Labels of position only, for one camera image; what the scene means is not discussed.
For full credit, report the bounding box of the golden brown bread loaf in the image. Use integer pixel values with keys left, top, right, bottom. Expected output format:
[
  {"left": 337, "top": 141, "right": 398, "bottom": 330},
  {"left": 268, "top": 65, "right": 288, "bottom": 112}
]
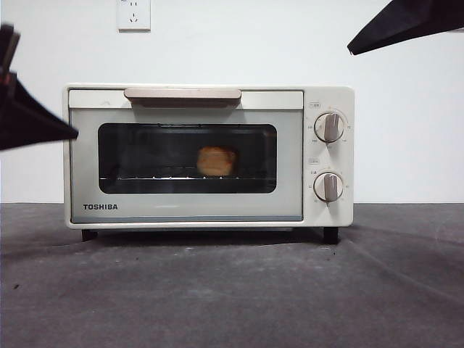
[{"left": 196, "top": 146, "right": 239, "bottom": 178}]

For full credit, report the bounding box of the cream white toaster oven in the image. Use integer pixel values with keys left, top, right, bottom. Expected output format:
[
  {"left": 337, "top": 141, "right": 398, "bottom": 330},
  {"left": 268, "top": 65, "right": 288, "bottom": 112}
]
[{"left": 62, "top": 83, "right": 355, "bottom": 244}]

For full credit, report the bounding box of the white wall socket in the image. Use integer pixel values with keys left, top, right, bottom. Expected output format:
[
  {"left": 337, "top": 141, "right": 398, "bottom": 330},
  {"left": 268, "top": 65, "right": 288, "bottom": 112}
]
[{"left": 116, "top": 0, "right": 152, "bottom": 33}]

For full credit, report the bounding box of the glass oven door with handle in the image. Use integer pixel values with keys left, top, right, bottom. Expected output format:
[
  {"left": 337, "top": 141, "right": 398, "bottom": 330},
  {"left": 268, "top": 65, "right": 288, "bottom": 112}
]
[{"left": 67, "top": 88, "right": 304, "bottom": 223}]

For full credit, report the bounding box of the metal wire oven rack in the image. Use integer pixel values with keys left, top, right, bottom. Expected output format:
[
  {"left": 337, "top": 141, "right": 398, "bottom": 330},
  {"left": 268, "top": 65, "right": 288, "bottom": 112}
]
[{"left": 99, "top": 175, "right": 271, "bottom": 182}]

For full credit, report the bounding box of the cream oven knob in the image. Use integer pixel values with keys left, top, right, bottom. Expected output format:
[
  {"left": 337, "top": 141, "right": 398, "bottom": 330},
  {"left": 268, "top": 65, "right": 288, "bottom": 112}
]
[
  {"left": 312, "top": 112, "right": 346, "bottom": 144},
  {"left": 312, "top": 171, "right": 344, "bottom": 207}
]

